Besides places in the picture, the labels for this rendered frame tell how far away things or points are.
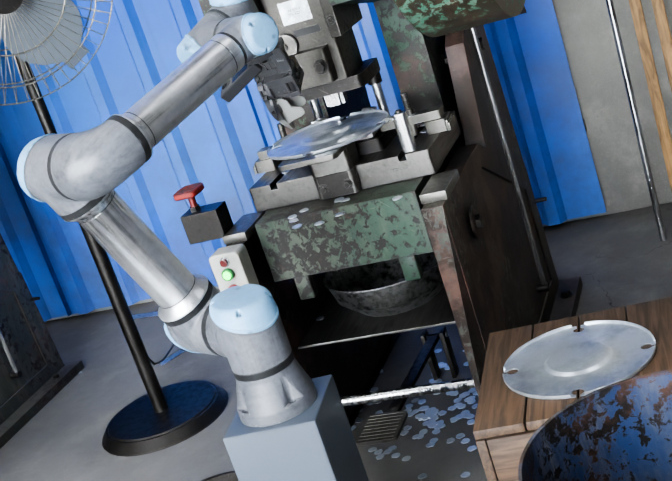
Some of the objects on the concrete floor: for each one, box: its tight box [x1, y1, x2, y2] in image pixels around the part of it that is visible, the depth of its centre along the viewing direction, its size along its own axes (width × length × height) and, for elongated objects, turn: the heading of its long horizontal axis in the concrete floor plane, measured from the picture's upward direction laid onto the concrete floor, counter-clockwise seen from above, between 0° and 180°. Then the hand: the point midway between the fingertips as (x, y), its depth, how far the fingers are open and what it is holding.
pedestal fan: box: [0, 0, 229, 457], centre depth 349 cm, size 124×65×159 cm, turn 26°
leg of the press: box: [419, 25, 583, 397], centre depth 285 cm, size 92×12×90 cm, turn 26°
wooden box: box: [473, 297, 672, 481], centre depth 223 cm, size 40×38×35 cm
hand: (287, 124), depth 244 cm, fingers closed
